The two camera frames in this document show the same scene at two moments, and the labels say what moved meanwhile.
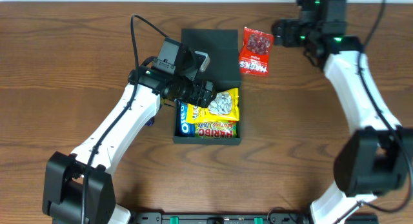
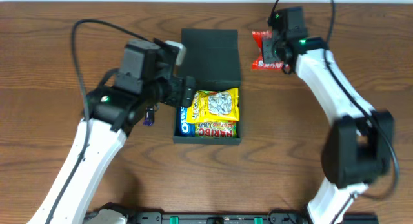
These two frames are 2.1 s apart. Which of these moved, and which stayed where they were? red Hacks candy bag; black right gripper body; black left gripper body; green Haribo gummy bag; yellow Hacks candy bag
Moved: black left gripper body; red Hacks candy bag; black right gripper body
Stayed: yellow Hacks candy bag; green Haribo gummy bag
